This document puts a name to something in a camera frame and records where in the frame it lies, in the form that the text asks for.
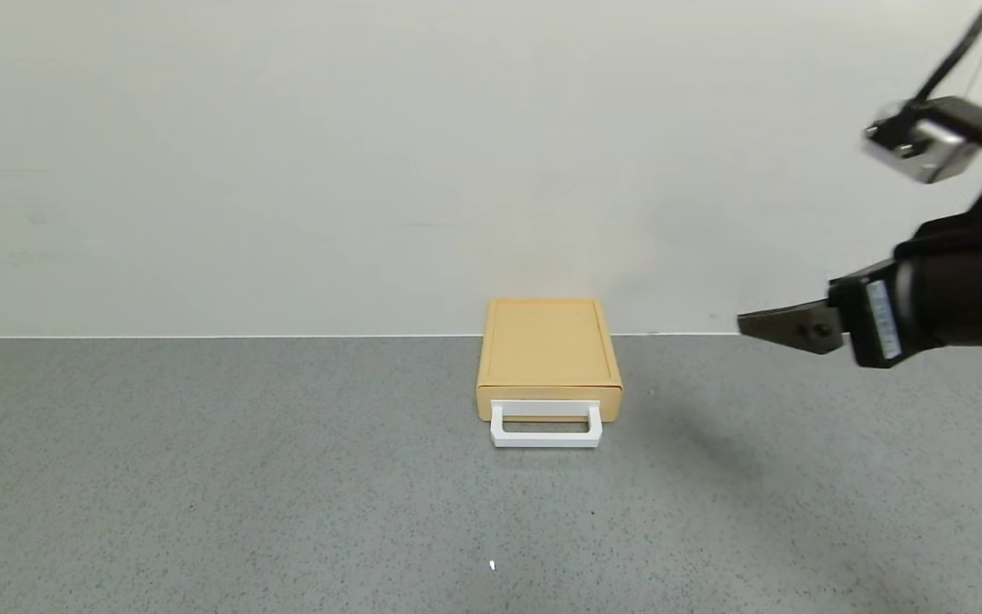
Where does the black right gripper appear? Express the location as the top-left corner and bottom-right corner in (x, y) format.
(736, 240), (982, 369)

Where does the yellow drawer with white handle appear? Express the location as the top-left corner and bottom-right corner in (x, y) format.
(479, 397), (621, 449)

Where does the yellow drawer cabinet shell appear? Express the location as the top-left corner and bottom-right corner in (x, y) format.
(476, 297), (626, 424)

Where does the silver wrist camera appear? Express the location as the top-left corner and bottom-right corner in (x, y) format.
(861, 101), (982, 185)

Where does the black camera cable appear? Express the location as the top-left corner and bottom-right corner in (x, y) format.
(907, 0), (982, 113)

